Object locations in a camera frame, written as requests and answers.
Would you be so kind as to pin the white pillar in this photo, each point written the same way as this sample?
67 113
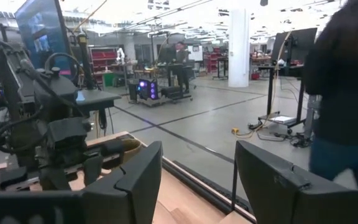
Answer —
238 46

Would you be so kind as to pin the person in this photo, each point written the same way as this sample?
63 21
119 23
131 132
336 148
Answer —
182 59
343 93

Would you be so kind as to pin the black side table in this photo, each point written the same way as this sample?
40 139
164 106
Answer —
96 98

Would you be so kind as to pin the black computer tower lit fan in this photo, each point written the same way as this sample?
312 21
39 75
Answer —
148 89

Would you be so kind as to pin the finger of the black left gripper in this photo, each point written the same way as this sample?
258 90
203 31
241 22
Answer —
92 169
112 152

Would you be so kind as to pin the red storage shelf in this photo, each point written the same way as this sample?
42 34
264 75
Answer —
102 59

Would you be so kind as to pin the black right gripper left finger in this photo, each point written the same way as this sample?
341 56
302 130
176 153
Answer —
135 186

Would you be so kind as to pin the black table edge rail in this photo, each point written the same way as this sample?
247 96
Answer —
204 189

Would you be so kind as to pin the yellow floor plug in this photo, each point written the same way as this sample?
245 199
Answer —
235 130

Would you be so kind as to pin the large screen on stand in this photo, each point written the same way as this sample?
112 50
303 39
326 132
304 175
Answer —
42 34

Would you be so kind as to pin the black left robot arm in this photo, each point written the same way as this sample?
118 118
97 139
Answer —
8 87

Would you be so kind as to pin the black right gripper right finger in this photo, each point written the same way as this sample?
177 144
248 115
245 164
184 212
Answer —
269 186

